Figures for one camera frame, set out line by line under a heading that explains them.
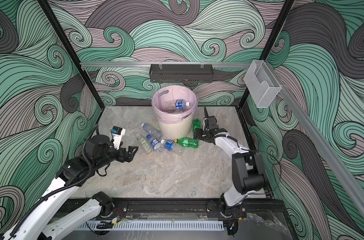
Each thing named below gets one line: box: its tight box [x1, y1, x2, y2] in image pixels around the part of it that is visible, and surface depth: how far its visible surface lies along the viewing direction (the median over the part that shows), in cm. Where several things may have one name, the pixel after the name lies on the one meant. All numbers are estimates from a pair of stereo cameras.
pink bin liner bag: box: [151, 85, 198, 124], surface depth 94 cm
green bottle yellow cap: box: [174, 137, 199, 149], surface depth 97 cm
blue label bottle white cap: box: [164, 99, 191, 112], surface depth 97 cm
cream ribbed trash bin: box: [158, 115, 194, 140], surface depth 91 cm
